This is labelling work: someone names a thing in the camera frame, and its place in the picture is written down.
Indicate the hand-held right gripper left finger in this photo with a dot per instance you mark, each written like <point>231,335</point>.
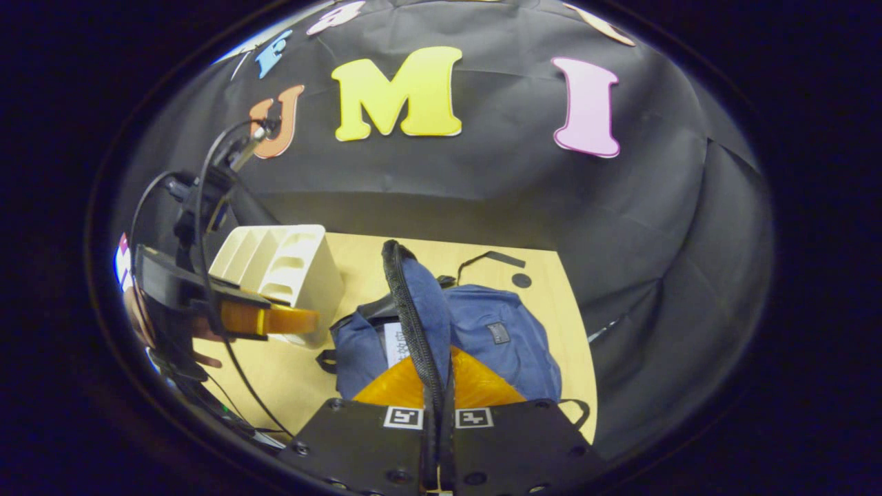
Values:
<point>358,448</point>

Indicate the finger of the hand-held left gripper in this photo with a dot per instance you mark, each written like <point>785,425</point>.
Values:
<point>172,282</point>

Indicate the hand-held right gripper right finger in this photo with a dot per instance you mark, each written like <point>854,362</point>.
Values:
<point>517,448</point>

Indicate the white book with grey cover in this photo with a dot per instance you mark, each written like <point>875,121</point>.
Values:
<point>396,344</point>

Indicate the blue schoolbag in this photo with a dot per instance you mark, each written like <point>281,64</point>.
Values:
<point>503,324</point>

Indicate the white bookshelf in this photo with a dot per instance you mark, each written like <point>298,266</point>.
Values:
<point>303,275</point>

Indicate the black round table grommet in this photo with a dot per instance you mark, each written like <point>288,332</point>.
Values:
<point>521,280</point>

